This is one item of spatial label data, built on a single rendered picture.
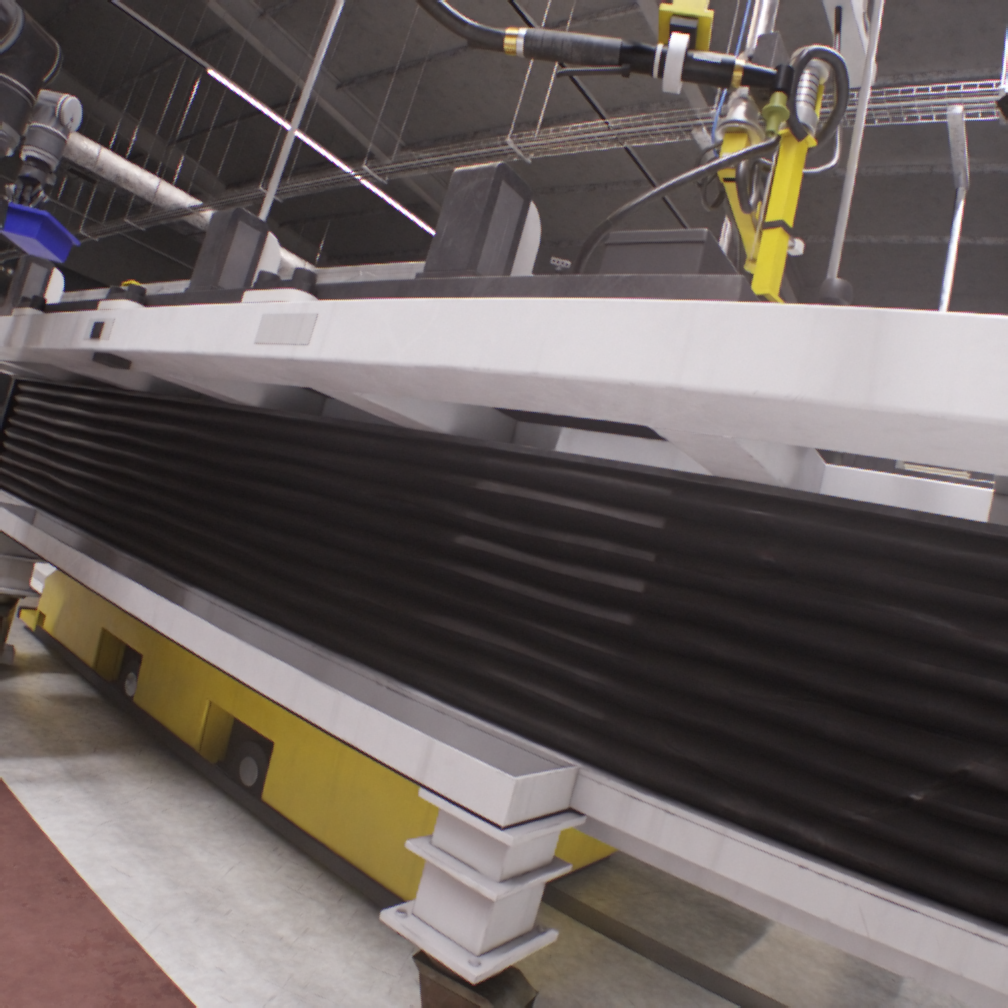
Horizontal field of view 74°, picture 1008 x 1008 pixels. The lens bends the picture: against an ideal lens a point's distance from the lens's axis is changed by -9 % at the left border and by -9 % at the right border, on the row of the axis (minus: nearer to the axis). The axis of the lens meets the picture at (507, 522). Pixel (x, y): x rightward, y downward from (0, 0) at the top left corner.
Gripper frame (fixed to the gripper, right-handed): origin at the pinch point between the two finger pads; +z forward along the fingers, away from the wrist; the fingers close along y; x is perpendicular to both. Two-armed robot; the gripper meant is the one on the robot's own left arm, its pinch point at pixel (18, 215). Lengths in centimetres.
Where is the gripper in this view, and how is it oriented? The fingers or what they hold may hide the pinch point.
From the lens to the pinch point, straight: 252.7
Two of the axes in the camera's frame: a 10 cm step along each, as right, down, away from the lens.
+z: -2.6, 9.7, -0.4
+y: 9.5, 2.6, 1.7
